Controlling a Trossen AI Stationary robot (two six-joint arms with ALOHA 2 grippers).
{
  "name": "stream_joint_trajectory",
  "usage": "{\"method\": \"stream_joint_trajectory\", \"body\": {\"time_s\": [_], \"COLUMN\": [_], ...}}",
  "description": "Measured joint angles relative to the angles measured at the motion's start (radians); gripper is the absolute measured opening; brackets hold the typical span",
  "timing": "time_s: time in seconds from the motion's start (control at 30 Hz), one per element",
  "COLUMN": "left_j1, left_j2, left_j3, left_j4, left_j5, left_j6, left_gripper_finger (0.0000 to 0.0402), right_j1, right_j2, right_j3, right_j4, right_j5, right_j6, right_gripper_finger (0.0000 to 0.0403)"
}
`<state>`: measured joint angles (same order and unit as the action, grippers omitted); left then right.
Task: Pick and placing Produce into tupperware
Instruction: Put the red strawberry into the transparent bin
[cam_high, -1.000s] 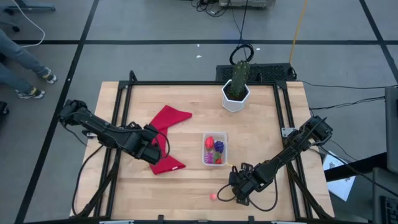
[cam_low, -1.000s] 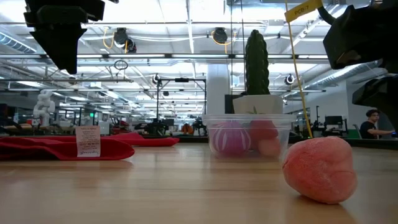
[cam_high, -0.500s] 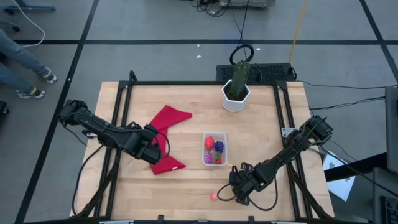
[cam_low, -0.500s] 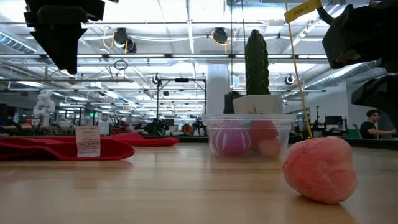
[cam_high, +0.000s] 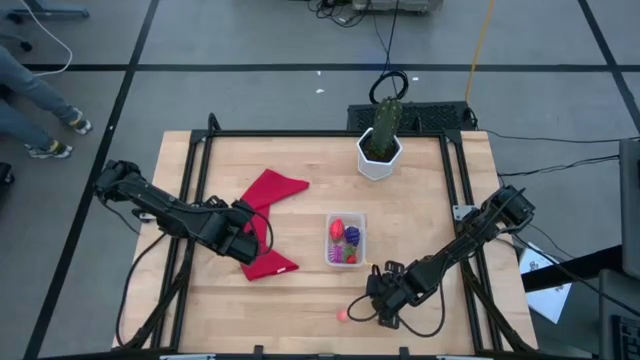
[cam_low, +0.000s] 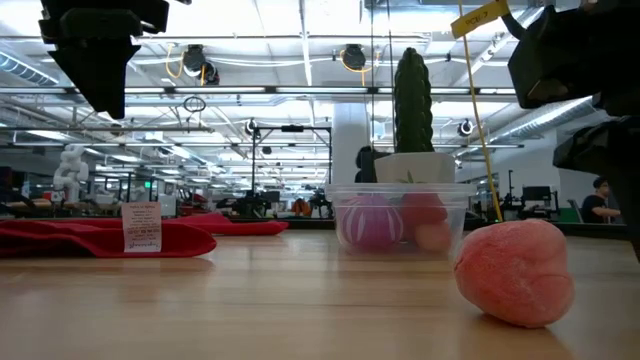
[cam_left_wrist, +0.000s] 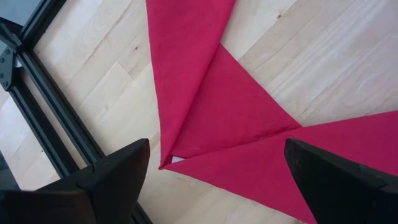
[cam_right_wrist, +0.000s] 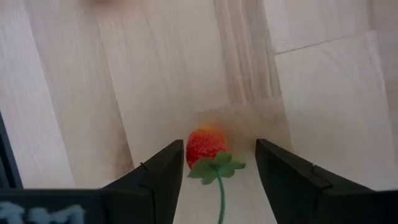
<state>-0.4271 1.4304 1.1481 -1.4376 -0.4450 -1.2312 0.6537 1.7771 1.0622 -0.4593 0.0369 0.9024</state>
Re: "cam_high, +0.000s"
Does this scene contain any person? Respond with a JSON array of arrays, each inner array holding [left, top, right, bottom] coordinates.
[[0, 44, 94, 161]]

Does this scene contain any grey stand foot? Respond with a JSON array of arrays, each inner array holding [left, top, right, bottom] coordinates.
[[7, 0, 91, 24]]

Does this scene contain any white floor cable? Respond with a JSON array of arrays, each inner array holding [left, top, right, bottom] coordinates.
[[17, 0, 74, 79]]

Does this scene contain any black metal table frame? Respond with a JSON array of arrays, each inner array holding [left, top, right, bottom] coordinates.
[[113, 112, 539, 360]]

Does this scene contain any black cable bundle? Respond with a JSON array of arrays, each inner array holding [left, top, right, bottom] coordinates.
[[305, 0, 362, 29]]

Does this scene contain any black desk beam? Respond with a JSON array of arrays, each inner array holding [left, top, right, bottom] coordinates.
[[521, 243, 624, 294]]

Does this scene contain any black perforated metal box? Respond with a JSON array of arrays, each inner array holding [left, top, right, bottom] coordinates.
[[346, 100, 477, 134]]

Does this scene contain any clear plastic tupperware container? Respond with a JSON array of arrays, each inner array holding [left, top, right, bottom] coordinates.
[[324, 210, 368, 269]]

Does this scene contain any black coiled cable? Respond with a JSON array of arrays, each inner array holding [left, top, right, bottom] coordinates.
[[368, 0, 410, 105]]

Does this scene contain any black keyboard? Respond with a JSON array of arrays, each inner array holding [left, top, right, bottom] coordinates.
[[610, 314, 640, 360]]

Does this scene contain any grey desk panel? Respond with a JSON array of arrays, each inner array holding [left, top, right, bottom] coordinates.
[[618, 137, 640, 281]]

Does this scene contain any red cloth with label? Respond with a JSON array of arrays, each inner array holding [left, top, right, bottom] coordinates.
[[238, 168, 311, 282]]

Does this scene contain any grey equipment box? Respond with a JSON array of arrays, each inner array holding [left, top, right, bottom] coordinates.
[[351, 0, 444, 14]]

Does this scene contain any white printed paper sheet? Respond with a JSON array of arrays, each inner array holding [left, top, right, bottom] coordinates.
[[518, 241, 574, 325]]

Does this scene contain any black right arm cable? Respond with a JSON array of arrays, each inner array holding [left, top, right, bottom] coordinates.
[[346, 279, 447, 339]]

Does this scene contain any yellow hanging cable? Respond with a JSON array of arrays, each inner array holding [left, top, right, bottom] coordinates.
[[463, 0, 497, 104]]

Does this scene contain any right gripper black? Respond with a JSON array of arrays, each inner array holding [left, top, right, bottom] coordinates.
[[366, 260, 426, 330]]

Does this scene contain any green cactus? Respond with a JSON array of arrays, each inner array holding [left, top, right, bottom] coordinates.
[[367, 96, 404, 162]]

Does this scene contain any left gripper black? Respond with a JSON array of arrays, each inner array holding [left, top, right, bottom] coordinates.
[[199, 195, 262, 265]]

